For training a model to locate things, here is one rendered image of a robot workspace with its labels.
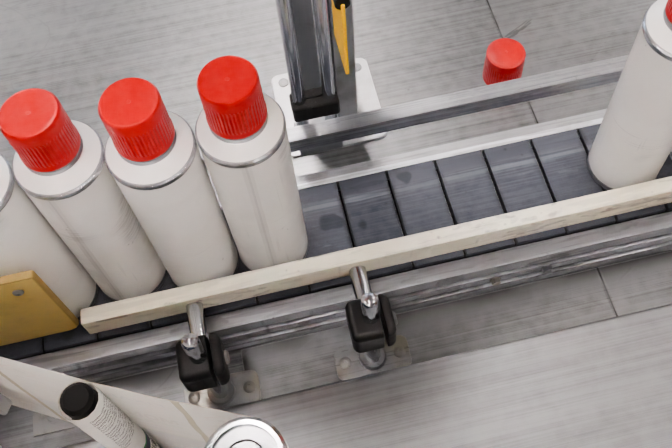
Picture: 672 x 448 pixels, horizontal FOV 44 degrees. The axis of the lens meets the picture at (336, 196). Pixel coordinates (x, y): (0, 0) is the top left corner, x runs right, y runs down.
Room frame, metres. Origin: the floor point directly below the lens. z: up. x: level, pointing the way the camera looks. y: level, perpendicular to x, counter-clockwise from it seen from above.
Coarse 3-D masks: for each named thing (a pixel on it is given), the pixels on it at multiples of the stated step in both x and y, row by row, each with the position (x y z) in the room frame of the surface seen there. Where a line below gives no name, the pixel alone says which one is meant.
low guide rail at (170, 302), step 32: (608, 192) 0.26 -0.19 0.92; (640, 192) 0.26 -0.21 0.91; (480, 224) 0.25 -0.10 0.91; (512, 224) 0.25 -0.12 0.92; (544, 224) 0.25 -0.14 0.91; (320, 256) 0.24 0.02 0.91; (352, 256) 0.24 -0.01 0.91; (384, 256) 0.24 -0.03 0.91; (416, 256) 0.24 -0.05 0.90; (192, 288) 0.23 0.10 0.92; (224, 288) 0.22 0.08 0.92; (256, 288) 0.22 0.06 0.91; (288, 288) 0.23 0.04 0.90; (96, 320) 0.21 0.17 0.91; (128, 320) 0.21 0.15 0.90
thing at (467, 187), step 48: (528, 144) 0.33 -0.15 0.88; (576, 144) 0.33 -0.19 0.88; (336, 192) 0.31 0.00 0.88; (384, 192) 0.30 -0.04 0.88; (432, 192) 0.30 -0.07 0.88; (480, 192) 0.29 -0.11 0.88; (528, 192) 0.29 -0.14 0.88; (576, 192) 0.29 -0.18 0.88; (336, 240) 0.27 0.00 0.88; (384, 240) 0.26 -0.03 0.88; (528, 240) 0.25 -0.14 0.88; (48, 336) 0.22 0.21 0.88; (96, 336) 0.21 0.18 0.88
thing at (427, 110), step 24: (552, 72) 0.34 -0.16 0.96; (576, 72) 0.34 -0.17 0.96; (600, 72) 0.33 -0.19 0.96; (456, 96) 0.33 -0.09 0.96; (480, 96) 0.32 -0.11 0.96; (504, 96) 0.32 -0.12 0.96; (528, 96) 0.33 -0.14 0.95; (336, 120) 0.32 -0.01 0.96; (360, 120) 0.32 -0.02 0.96; (384, 120) 0.31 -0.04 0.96; (408, 120) 0.31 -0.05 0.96; (432, 120) 0.32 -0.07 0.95; (312, 144) 0.31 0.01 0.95
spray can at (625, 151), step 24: (648, 24) 0.31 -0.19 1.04; (648, 48) 0.30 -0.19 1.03; (624, 72) 0.31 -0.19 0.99; (648, 72) 0.29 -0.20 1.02; (624, 96) 0.30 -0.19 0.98; (648, 96) 0.29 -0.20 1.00; (624, 120) 0.29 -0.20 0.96; (648, 120) 0.28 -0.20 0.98; (600, 144) 0.30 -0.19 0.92; (624, 144) 0.29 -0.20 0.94; (648, 144) 0.28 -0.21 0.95; (600, 168) 0.29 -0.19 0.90; (624, 168) 0.28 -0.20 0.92; (648, 168) 0.28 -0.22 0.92
